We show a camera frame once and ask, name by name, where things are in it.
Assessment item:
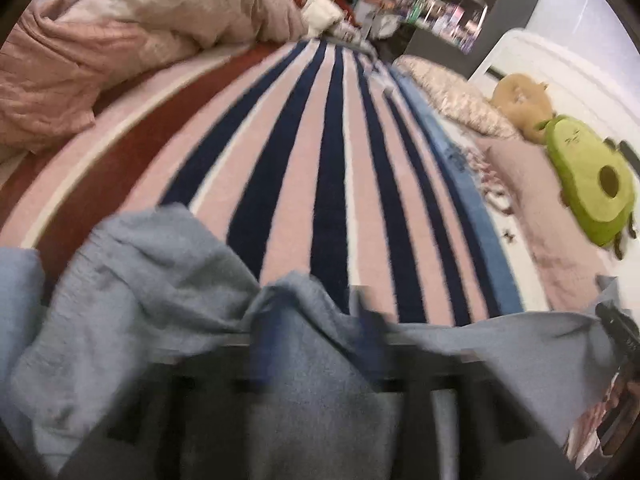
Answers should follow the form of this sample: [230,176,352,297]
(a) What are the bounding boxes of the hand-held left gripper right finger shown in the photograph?
[350,285,583,480]

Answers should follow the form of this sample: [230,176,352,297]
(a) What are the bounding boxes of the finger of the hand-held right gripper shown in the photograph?
[595,300,640,361]

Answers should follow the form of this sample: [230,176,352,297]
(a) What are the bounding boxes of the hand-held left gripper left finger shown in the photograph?
[57,305,281,480]

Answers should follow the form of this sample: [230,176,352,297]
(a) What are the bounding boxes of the grey-blue pants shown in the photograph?
[10,205,631,480]

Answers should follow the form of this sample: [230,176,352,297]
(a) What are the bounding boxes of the pink floral bedsheet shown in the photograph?
[562,375,621,471]

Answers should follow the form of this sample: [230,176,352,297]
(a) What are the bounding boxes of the pink ribbed pillow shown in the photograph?
[475,137,613,311]

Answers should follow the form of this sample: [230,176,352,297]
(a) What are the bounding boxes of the green avocado plush toy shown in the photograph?
[532,115,638,261]

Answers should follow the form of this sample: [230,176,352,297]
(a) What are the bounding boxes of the striped pink navy blanket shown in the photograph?
[0,37,556,331]

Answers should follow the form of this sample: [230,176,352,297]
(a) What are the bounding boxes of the brown plush toy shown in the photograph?
[490,74,556,143]

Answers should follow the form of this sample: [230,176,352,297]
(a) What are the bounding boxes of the floral pillow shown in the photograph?
[392,55,521,138]

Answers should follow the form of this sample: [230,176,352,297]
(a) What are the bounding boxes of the white bed headboard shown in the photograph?
[467,27,640,171]

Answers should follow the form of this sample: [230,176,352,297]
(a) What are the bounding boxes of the white padded jacket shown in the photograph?
[300,0,346,38]

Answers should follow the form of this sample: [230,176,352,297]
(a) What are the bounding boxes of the dark grey bookshelf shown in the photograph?
[370,0,553,66]

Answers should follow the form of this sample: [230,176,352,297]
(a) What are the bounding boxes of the pink and white duvet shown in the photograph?
[0,0,308,156]

